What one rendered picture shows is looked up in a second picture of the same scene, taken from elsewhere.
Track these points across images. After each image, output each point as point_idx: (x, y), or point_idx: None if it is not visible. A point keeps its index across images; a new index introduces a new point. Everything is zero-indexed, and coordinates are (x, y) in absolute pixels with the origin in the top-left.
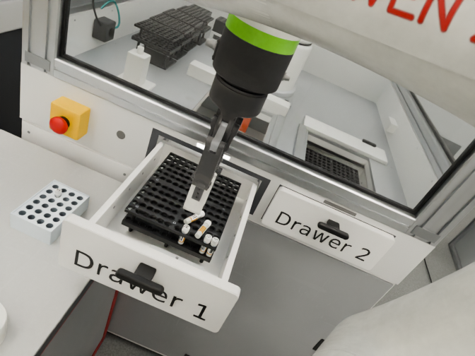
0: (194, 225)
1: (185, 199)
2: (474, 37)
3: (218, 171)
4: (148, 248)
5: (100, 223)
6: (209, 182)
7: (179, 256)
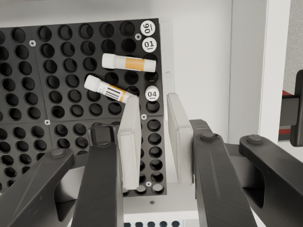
0: (126, 82)
1: (69, 124)
2: None
3: (116, 134)
4: (264, 133)
5: (190, 198)
6: (292, 156)
7: (163, 72)
